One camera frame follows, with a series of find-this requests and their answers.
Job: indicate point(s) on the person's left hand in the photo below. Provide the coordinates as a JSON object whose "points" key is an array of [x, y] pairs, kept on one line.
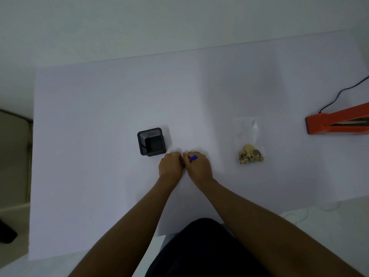
{"points": [[170, 167]]}

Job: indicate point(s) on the person's right hand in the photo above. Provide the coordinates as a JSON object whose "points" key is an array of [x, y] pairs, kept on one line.
{"points": [[199, 168]]}

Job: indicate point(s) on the person's right thumb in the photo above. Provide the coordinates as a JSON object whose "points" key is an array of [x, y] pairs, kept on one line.
{"points": [[186, 160]]}

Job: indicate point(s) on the person's left fingers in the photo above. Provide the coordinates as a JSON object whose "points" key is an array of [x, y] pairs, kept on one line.
{"points": [[181, 160]]}

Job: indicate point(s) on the blue pen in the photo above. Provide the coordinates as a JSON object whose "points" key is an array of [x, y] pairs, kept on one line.
{"points": [[193, 158]]}

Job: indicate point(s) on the person's left forearm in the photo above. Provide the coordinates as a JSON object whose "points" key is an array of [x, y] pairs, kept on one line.
{"points": [[121, 227]]}

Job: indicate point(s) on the person's right forearm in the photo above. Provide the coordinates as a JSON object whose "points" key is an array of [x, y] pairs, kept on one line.
{"points": [[271, 230]]}

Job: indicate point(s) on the black mesh pen holder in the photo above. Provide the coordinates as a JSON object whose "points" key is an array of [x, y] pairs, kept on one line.
{"points": [[152, 142]]}

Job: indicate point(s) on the pile of wooden pieces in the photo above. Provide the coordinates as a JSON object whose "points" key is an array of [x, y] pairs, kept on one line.
{"points": [[250, 156]]}

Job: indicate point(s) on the clear plastic bag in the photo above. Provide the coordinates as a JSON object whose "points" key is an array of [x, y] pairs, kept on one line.
{"points": [[250, 141]]}

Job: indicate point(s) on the person's dark clothing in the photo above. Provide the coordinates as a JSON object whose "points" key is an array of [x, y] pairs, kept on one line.
{"points": [[206, 250]]}

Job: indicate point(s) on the red bag sealer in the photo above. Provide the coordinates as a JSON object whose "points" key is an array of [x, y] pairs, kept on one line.
{"points": [[337, 120]]}

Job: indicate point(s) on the beige cabinet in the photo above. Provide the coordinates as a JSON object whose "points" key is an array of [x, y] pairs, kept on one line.
{"points": [[14, 161]]}

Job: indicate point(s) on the black object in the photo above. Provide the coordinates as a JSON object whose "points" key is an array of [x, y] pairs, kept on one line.
{"points": [[7, 232]]}

